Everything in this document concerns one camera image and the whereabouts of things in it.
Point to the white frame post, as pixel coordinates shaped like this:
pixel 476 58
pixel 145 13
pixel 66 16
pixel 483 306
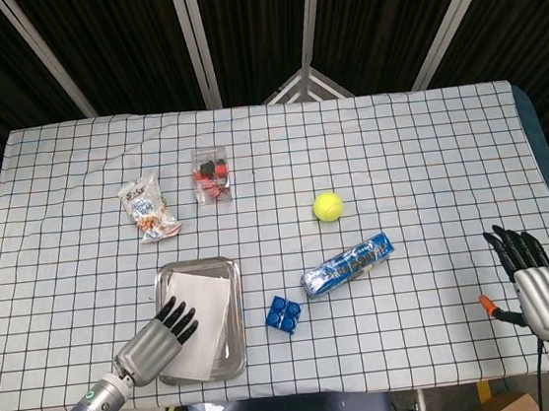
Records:
pixel 47 58
pixel 456 16
pixel 307 13
pixel 196 41

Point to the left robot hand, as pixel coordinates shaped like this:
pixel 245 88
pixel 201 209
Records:
pixel 147 351

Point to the cardboard box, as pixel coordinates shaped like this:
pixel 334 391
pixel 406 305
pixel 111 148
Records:
pixel 508 407

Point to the white paper sheet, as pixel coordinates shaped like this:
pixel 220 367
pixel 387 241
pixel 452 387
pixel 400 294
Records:
pixel 205 297

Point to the clear plastic box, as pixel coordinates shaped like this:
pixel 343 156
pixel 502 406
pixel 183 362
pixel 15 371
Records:
pixel 211 175

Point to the white metal frame stand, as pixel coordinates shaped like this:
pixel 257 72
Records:
pixel 308 85

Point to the blue cookie box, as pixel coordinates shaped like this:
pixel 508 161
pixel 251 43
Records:
pixel 346 267

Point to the crumpled snack bag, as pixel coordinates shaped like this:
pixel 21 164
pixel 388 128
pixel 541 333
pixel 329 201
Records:
pixel 148 210

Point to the silver metal tray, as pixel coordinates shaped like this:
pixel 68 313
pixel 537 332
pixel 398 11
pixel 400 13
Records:
pixel 235 319

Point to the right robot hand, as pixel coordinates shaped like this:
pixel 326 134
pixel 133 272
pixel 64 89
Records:
pixel 545 293

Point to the checkered tablecloth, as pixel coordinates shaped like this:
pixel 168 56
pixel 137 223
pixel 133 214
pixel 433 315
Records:
pixel 397 152

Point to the yellow tennis ball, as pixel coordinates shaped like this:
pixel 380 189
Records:
pixel 328 206

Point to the blue building block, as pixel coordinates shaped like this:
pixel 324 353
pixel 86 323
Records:
pixel 284 316

